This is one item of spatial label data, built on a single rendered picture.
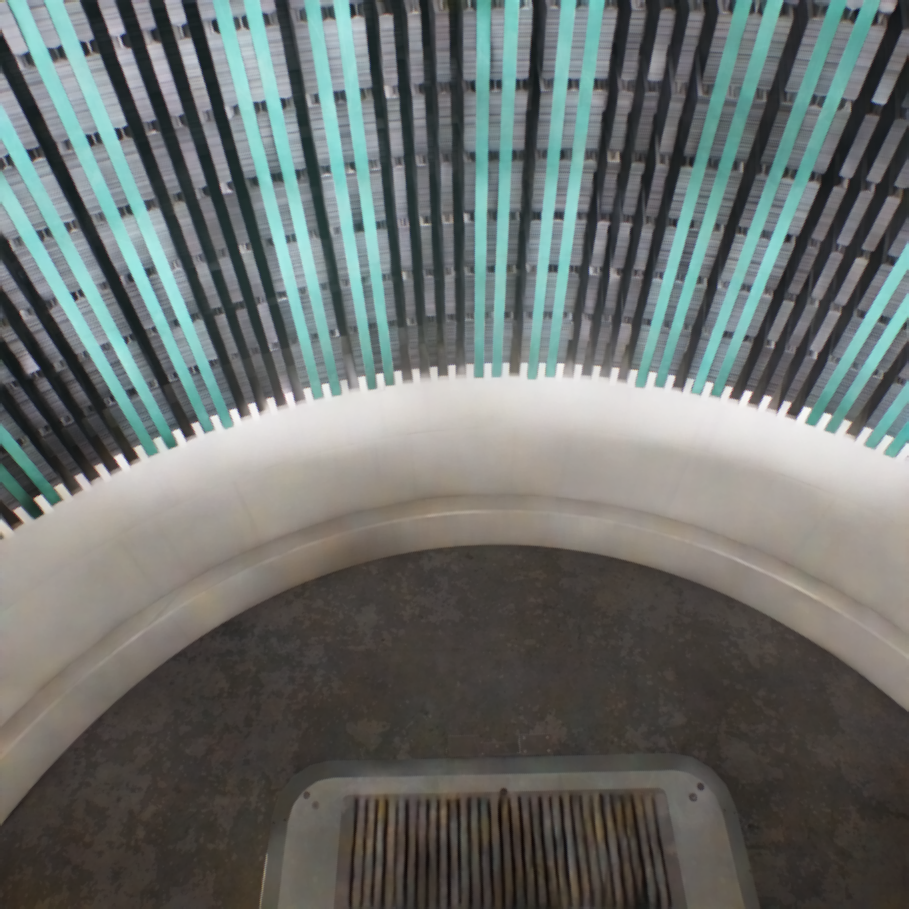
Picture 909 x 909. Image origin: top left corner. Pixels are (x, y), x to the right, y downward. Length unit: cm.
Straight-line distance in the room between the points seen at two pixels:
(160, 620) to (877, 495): 104
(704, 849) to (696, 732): 38
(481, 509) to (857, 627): 63
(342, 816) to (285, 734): 37
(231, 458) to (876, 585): 96
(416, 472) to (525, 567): 29
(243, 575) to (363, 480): 26
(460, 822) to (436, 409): 49
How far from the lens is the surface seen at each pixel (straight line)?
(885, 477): 94
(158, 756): 125
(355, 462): 111
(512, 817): 84
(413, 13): 63
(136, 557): 113
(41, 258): 69
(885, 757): 132
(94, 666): 122
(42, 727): 124
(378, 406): 88
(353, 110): 65
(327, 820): 85
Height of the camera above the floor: 112
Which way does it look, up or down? 51 degrees down
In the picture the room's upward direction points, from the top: 2 degrees counter-clockwise
